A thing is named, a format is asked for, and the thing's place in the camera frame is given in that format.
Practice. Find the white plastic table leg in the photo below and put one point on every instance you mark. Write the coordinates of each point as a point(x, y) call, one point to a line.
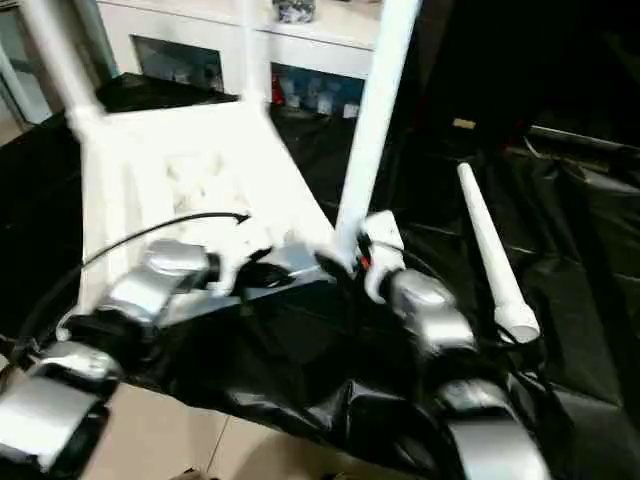
point(487, 240)
point(255, 60)
point(375, 125)
point(65, 65)

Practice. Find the white plastic table top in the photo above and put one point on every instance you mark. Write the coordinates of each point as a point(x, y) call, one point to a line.
point(175, 150)

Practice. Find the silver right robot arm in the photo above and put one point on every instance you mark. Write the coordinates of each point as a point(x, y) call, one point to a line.
point(430, 305)

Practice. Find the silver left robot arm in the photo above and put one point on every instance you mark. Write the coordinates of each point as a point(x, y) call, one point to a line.
point(150, 290)

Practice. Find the black plastic mat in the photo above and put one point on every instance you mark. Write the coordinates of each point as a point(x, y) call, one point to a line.
point(300, 350)

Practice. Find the white jar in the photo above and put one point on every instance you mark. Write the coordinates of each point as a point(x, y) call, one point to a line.
point(293, 100)
point(325, 106)
point(352, 110)

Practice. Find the small yellow label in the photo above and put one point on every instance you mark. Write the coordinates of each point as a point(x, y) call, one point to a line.
point(463, 123)

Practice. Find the red container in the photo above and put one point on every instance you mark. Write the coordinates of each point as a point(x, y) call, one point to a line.
point(275, 90)

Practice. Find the grey rounded robot part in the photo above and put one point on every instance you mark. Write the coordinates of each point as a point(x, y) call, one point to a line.
point(192, 475)

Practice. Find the white sideboard cabinet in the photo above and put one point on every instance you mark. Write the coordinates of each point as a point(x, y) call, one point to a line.
point(200, 25)

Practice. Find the dark metal bar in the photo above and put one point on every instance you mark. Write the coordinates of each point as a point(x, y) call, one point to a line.
point(585, 140)

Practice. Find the clear bag of dark parts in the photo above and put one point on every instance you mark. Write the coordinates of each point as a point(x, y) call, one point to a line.
point(295, 10)

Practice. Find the black backdrop cloth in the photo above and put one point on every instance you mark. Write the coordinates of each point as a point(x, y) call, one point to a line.
point(550, 55)

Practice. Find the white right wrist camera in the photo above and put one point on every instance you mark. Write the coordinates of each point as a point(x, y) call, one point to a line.
point(385, 230)

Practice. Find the glass door metal frame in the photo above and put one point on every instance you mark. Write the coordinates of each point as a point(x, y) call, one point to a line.
point(25, 75)

